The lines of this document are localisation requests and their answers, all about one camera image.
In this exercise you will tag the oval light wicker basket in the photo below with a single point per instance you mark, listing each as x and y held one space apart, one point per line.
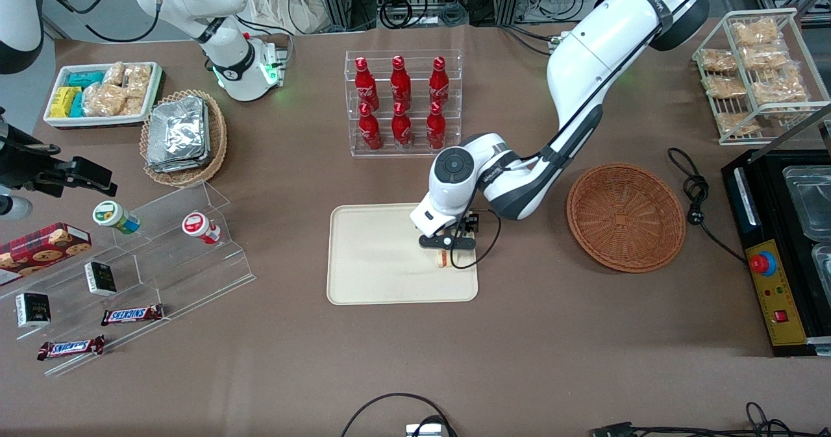
195 178

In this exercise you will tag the red emergency stop button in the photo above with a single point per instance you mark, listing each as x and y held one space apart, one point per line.
763 263

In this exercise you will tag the bagged fried snack pack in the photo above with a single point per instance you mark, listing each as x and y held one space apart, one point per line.
724 86
779 89
737 123
756 32
717 60
766 57

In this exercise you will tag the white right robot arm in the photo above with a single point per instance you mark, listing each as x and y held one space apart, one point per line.
224 54

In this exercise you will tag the round brown wicker basket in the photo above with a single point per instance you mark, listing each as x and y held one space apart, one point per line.
626 219

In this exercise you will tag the brown Snickers bar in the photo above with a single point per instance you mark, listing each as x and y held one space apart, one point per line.
71 347
132 315

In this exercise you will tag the clear plastic container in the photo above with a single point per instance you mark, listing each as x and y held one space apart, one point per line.
823 265
808 203

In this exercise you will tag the cream plastic tray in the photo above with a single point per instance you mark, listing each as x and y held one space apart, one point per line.
376 255

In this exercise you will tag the red cookie box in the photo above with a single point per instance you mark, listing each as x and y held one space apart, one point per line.
39 252

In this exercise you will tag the clear acrylic bottle rack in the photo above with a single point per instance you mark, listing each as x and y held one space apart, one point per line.
419 152

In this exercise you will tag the clear rice cracker pack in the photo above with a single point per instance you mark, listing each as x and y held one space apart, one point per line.
134 106
114 73
104 99
138 80

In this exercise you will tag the teal snack pack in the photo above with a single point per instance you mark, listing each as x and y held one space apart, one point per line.
86 78
77 106

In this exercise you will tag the small silver device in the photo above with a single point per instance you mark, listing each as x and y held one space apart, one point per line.
423 430

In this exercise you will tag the black machine with yellow panel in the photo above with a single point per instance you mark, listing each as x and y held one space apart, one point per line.
789 294

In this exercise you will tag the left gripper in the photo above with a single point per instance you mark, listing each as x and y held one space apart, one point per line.
470 221

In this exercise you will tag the green lid yogurt cup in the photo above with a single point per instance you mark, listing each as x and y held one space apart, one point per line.
113 216

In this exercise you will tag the red lid yogurt cup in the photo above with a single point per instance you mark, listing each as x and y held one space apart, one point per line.
198 226

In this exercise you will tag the white rectangular snack tray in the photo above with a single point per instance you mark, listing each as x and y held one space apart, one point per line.
97 123

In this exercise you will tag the silver foil pouch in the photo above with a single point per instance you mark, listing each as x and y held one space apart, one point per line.
188 167
176 128

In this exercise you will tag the yellow snack pack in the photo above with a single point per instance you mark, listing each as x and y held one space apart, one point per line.
63 101

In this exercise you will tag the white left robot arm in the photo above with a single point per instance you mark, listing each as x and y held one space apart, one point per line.
584 67

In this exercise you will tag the clear acrylic stepped display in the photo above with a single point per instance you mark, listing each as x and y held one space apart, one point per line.
195 281

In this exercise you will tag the red cola bottle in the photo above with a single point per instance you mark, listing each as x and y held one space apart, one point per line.
400 81
401 128
363 83
435 128
439 81
371 130

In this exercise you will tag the grey metal bar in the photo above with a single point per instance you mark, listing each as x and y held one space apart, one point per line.
795 124

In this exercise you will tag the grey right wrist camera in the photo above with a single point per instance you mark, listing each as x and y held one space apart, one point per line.
13 208

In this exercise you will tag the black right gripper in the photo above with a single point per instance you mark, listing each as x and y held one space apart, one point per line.
23 162

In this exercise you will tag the small black box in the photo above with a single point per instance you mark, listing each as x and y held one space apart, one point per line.
32 310
100 278

